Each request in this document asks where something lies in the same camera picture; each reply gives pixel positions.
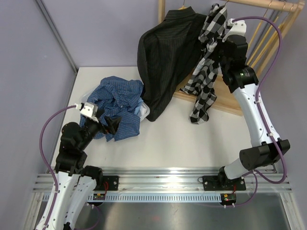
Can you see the black pinstripe shirt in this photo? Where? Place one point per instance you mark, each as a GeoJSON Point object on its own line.
{"type": "Point", "coordinates": [166, 56]}

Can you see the yellow hanger of blue shirt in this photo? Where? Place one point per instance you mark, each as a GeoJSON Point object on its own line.
{"type": "Point", "coordinates": [264, 44]}

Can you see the wooden clothes rack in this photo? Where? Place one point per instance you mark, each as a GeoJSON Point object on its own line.
{"type": "Point", "coordinates": [225, 101]}

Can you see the light blue shirt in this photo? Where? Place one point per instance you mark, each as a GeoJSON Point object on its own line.
{"type": "Point", "coordinates": [138, 107]}

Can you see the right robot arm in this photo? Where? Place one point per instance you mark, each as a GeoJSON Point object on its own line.
{"type": "Point", "coordinates": [267, 147]}

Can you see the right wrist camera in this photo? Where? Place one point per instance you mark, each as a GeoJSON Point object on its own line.
{"type": "Point", "coordinates": [235, 28]}

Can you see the white slotted cable duct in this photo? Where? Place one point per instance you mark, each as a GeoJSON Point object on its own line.
{"type": "Point", "coordinates": [154, 198]}

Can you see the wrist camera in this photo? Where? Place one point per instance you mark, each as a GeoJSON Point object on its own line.
{"type": "Point", "coordinates": [235, 28]}
{"type": "Point", "coordinates": [88, 110]}

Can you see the black white checkered shirt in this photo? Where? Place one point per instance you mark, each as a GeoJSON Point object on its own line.
{"type": "Point", "coordinates": [201, 83]}

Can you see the white plastic laundry basket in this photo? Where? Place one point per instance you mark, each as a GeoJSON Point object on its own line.
{"type": "Point", "coordinates": [90, 110]}

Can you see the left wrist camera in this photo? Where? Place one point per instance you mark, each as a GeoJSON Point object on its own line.
{"type": "Point", "coordinates": [88, 110]}

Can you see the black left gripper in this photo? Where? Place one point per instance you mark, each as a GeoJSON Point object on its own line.
{"type": "Point", "coordinates": [112, 125]}

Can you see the aluminium rail base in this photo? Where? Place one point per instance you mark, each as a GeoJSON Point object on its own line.
{"type": "Point", "coordinates": [173, 180]}

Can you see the blue plaid shirt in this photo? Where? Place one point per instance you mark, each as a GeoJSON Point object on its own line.
{"type": "Point", "coordinates": [118, 98]}

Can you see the hanger of black shirt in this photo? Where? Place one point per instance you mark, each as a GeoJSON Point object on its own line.
{"type": "Point", "coordinates": [183, 5]}

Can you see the aluminium corner frame post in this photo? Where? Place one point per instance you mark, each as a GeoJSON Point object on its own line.
{"type": "Point", "coordinates": [46, 15]}

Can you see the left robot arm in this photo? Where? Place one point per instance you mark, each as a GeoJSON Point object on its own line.
{"type": "Point", "coordinates": [73, 180]}

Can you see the hanger of plaid shirt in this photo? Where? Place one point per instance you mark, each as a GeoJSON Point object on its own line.
{"type": "Point", "coordinates": [256, 30]}

